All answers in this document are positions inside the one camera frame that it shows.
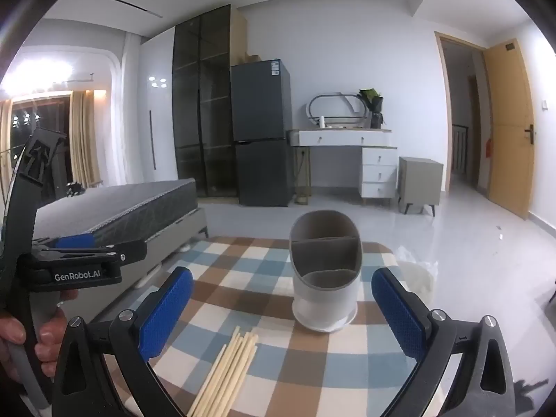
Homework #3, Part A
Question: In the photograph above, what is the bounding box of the dark grey refrigerator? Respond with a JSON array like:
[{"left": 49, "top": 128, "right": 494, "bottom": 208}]
[{"left": 230, "top": 58, "right": 294, "bottom": 207}]

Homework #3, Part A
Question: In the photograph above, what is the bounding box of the wooden door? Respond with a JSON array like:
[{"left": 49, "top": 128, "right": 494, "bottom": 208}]
[{"left": 482, "top": 37, "right": 537, "bottom": 220}]

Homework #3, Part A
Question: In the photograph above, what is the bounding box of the white vanity desk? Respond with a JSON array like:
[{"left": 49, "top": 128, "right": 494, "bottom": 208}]
[{"left": 289, "top": 128, "right": 398, "bottom": 205}]

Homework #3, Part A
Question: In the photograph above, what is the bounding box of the checkered tablecloth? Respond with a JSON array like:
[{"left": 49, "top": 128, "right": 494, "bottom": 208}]
[{"left": 93, "top": 237, "right": 435, "bottom": 417}]

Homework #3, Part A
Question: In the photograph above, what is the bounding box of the white wardrobe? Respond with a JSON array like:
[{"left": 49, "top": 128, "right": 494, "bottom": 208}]
[{"left": 141, "top": 26, "right": 179, "bottom": 183}]

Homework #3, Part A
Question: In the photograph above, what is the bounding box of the oval vanity mirror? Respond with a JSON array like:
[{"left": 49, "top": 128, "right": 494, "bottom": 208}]
[{"left": 306, "top": 89, "right": 370, "bottom": 129}]

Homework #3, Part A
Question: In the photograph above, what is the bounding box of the light grey bed frame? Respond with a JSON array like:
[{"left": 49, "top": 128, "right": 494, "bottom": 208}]
[{"left": 56, "top": 206, "right": 209, "bottom": 326}]

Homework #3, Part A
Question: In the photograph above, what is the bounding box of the grey white utensil holder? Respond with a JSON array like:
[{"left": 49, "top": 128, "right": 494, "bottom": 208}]
[{"left": 289, "top": 210, "right": 363, "bottom": 334}]

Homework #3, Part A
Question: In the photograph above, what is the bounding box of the grey nightstand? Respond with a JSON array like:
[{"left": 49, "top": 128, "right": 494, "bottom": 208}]
[{"left": 397, "top": 156, "right": 444, "bottom": 217}]

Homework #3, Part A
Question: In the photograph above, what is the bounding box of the stair railing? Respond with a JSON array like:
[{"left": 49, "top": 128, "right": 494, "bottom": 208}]
[{"left": 452, "top": 124, "right": 470, "bottom": 174}]

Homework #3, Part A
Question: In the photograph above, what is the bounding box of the bundle of wooden chopsticks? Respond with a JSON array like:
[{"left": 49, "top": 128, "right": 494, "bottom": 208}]
[{"left": 187, "top": 327, "right": 260, "bottom": 417}]

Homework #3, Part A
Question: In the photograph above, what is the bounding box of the beige curtain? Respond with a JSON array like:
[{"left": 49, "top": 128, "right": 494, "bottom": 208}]
[
  {"left": 69, "top": 90, "right": 107, "bottom": 187},
  {"left": 0, "top": 98, "right": 14, "bottom": 179}
]

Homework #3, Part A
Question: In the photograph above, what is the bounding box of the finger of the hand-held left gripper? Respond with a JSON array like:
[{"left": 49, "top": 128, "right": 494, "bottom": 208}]
[
  {"left": 30, "top": 240, "right": 148, "bottom": 270},
  {"left": 43, "top": 234, "right": 96, "bottom": 250}
]

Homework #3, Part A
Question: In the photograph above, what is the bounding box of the person's left hand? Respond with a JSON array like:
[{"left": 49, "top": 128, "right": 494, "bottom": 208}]
[{"left": 0, "top": 289, "right": 80, "bottom": 384}]

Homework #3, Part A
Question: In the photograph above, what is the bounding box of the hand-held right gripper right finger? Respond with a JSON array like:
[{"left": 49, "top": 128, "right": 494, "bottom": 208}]
[{"left": 370, "top": 267, "right": 517, "bottom": 417}]

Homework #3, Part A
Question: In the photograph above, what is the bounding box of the dark glass cabinet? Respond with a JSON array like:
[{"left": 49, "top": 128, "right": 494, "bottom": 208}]
[{"left": 172, "top": 4, "right": 239, "bottom": 198}]

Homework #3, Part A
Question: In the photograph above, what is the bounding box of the potted green plant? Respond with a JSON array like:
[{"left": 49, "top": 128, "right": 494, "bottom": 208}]
[{"left": 358, "top": 88, "right": 385, "bottom": 129}]

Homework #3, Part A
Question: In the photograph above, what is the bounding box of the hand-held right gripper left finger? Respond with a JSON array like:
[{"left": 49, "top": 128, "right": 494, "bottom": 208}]
[{"left": 51, "top": 266, "right": 195, "bottom": 417}]

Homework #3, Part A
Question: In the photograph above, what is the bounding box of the wooden door frame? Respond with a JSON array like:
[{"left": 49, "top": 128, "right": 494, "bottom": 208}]
[{"left": 435, "top": 31, "right": 485, "bottom": 194}]

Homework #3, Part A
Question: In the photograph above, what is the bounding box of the white translucent plastic sheet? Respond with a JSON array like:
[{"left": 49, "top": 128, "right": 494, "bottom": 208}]
[{"left": 393, "top": 245, "right": 437, "bottom": 309}]

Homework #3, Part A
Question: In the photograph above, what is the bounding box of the balcony glass door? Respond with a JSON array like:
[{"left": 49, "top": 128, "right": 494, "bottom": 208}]
[{"left": 11, "top": 91, "right": 72, "bottom": 201}]

